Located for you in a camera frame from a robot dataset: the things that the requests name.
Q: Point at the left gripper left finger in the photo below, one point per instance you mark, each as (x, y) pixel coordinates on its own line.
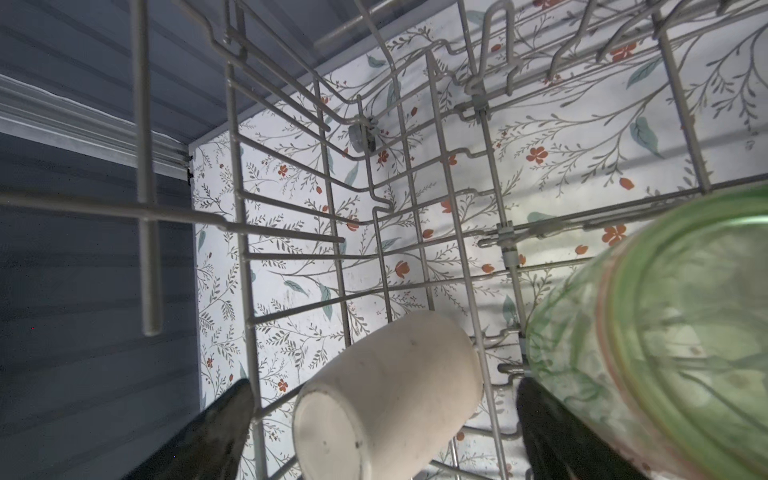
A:
(208, 447)

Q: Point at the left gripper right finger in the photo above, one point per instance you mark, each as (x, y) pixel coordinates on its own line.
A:
(559, 445)

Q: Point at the green transparent cup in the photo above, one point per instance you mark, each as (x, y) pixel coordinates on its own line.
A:
(659, 344)

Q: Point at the beige cup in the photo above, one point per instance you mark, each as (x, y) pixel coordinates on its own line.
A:
(386, 405)

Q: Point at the grey wire dish rack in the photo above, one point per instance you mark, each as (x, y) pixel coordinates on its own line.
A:
(200, 196)

